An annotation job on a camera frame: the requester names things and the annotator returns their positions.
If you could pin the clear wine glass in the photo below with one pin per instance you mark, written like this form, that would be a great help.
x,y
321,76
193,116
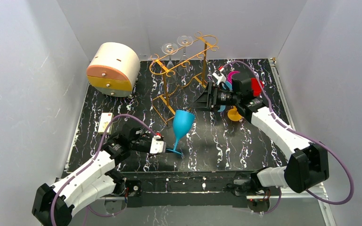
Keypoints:
x,y
170,49
184,41

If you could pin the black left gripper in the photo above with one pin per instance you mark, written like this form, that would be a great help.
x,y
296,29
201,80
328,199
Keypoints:
x,y
146,147

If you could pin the magenta wine glass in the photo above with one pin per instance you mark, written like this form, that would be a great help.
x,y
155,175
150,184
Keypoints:
x,y
230,75

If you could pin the red wine glass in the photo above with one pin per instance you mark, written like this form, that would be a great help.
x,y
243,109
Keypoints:
x,y
256,86

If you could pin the yellow wine glass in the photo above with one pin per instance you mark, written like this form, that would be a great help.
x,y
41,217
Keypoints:
x,y
233,114

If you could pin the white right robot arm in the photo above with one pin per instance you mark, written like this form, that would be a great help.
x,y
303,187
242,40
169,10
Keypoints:
x,y
308,163

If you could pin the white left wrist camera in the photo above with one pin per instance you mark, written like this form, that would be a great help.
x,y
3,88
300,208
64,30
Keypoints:
x,y
158,145

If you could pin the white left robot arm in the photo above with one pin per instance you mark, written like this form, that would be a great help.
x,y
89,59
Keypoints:
x,y
56,204

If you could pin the light blue wine glass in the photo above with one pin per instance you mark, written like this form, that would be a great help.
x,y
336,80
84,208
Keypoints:
x,y
225,87

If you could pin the round drawer storage box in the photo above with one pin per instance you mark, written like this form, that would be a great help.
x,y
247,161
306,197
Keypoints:
x,y
114,69

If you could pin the small white card box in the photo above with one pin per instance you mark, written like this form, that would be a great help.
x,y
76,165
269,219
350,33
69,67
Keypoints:
x,y
105,119

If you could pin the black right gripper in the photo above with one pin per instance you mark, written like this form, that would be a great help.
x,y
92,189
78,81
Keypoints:
x,y
213,99

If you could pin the gold wire glass rack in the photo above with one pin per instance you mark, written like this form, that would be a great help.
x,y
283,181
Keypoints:
x,y
196,54

